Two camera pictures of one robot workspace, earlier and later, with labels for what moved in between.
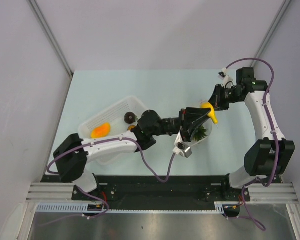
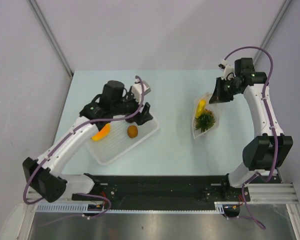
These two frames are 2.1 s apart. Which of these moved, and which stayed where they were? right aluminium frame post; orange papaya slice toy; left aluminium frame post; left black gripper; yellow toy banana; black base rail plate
Moved: yellow toy banana; left black gripper
Stayed: black base rail plate; left aluminium frame post; orange papaya slice toy; right aluminium frame post
